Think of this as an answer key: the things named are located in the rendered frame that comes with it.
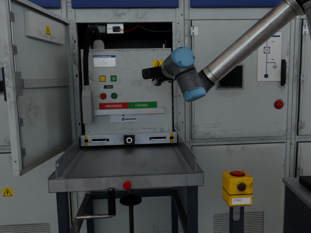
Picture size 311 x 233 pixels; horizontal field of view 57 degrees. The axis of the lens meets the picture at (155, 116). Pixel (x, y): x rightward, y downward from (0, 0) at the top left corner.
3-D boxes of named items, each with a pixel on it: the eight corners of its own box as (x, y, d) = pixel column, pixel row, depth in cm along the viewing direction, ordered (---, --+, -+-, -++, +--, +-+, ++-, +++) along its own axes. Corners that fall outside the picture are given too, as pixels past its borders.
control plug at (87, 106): (92, 124, 150) (90, 90, 147) (83, 124, 149) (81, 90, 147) (94, 121, 157) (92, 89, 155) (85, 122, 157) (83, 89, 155)
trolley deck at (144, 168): (203, 185, 118) (203, 171, 117) (48, 193, 114) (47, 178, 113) (179, 147, 185) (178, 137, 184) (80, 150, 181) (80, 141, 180)
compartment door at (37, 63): (5, 175, 120) (-12, -10, 111) (68, 143, 182) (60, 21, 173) (20, 176, 119) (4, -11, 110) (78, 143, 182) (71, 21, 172)
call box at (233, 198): (252, 206, 96) (253, 177, 94) (229, 207, 95) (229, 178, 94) (244, 197, 104) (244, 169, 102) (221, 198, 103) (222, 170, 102)
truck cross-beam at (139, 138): (177, 142, 164) (177, 132, 163) (80, 146, 161) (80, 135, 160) (176, 140, 169) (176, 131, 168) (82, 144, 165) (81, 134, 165)
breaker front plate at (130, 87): (172, 135, 163) (171, 49, 157) (85, 137, 160) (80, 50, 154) (171, 134, 165) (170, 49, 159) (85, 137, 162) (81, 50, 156)
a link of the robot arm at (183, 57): (180, 71, 112) (170, 47, 112) (169, 80, 124) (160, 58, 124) (200, 64, 115) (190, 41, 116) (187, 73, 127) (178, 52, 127)
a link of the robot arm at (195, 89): (210, 94, 123) (198, 67, 124) (205, 95, 113) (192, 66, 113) (190, 102, 127) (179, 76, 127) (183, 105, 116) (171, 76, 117)
